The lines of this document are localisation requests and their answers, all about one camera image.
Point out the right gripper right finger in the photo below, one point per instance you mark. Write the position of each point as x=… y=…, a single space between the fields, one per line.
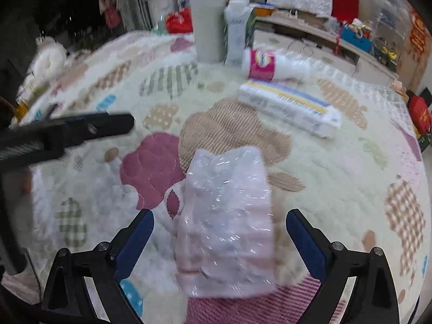
x=373 y=298

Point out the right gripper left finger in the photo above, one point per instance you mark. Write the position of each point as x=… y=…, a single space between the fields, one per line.
x=66 y=298

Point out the clear pink plastic bag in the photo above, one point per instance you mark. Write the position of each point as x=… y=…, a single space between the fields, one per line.
x=225 y=237

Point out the white blue yellow box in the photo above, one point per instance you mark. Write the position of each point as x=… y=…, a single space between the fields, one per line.
x=291 y=106

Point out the patchwork quilt cover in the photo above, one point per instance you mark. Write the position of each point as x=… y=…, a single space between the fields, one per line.
x=365 y=187

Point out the red plastic bag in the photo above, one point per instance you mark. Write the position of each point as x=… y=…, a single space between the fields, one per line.
x=179 y=22

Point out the grey thermos cylinder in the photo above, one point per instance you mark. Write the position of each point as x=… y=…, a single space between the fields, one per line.
x=207 y=20

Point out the white green milk carton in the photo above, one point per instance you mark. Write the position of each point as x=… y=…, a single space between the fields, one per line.
x=239 y=17

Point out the white pink label bottle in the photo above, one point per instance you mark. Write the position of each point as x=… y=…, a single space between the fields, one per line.
x=270 y=66

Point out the blue storage basket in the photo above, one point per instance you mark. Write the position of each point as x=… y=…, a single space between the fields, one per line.
x=356 y=40

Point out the red hanging knot decoration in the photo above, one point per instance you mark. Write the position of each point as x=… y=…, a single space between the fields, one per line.
x=419 y=37

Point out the white tv cabinet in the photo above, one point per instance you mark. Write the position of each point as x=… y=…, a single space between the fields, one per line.
x=298 y=36

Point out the red cloth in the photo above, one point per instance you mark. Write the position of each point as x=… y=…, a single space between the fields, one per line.
x=345 y=10

